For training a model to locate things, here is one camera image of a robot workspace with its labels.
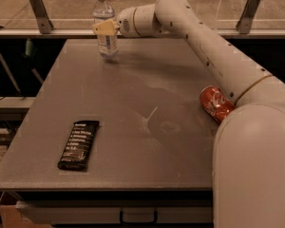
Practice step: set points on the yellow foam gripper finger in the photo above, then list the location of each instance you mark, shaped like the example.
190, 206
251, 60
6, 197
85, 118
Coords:
107, 27

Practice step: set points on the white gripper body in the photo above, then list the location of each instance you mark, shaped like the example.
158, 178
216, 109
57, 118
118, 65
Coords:
125, 23

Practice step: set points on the clear plastic water bottle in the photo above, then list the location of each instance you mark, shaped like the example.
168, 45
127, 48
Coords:
107, 45

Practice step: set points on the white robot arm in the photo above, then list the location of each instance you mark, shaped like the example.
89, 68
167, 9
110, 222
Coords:
248, 171

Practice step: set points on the red cola can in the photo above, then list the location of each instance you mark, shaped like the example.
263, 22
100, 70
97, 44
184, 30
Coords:
215, 103

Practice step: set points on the black snack bar wrapper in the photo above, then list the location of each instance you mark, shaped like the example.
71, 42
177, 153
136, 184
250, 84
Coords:
78, 146

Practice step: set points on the cardboard box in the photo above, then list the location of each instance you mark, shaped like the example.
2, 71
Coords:
11, 217

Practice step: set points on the left metal fence bracket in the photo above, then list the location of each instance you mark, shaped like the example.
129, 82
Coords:
41, 15

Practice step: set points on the metal fence bracket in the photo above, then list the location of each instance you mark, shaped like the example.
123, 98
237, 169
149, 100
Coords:
41, 15
246, 19

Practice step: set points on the right metal fence bracket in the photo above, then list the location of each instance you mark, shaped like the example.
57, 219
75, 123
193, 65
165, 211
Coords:
246, 19

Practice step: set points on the grey drawer with handle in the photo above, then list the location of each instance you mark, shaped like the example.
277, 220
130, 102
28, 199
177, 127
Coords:
78, 214

